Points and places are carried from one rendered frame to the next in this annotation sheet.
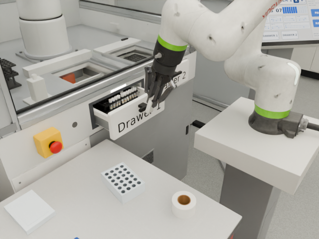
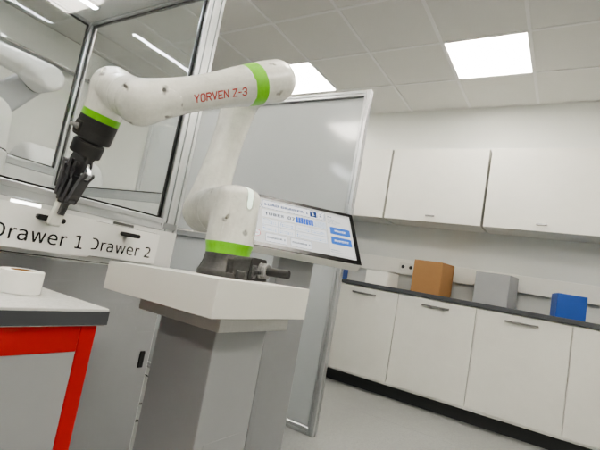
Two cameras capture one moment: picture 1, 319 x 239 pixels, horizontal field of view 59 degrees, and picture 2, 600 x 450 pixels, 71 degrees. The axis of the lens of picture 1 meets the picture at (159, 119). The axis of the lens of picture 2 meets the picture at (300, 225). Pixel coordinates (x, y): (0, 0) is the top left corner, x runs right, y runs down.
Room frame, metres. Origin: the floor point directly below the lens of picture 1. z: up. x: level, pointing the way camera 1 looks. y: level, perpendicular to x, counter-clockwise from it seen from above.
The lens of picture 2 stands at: (-0.28, -0.44, 0.88)
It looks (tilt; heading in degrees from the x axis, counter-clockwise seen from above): 6 degrees up; 353
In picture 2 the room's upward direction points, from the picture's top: 10 degrees clockwise
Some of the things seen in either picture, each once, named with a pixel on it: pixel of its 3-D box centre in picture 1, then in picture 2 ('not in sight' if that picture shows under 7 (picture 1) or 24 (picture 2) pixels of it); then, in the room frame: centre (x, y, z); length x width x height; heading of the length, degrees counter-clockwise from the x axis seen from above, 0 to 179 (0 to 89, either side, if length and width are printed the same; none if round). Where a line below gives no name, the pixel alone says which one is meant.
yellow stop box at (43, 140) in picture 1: (49, 142); not in sight; (0.71, 0.35, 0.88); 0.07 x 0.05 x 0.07; 140
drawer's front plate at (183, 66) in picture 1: (169, 78); (120, 243); (1.22, -0.05, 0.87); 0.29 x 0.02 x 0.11; 140
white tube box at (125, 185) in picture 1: (122, 181); not in sight; (0.64, 0.11, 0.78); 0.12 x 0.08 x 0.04; 40
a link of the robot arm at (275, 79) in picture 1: (273, 85); (230, 220); (0.90, -0.40, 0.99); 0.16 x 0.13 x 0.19; 35
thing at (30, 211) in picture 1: (29, 210); not in sight; (0.53, 0.37, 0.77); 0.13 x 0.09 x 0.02; 51
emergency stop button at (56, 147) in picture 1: (55, 146); not in sight; (0.69, 0.33, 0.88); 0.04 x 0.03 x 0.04; 140
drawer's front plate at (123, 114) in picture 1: (138, 111); (40, 229); (0.91, 0.08, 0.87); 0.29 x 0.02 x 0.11; 140
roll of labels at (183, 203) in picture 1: (183, 204); (20, 280); (0.55, -0.07, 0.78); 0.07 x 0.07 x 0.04
